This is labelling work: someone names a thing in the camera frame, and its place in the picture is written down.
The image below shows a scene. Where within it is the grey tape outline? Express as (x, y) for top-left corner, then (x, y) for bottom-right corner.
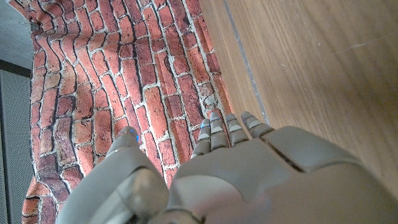
(222, 0), (271, 126)

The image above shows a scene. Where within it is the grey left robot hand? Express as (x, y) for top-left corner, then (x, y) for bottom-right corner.
(55, 111), (398, 224)

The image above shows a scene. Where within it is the grey perforated panel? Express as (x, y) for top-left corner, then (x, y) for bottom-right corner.
(0, 60), (35, 224)

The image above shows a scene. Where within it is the red brick printed backdrop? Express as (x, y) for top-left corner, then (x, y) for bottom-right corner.
(6, 0), (234, 224)

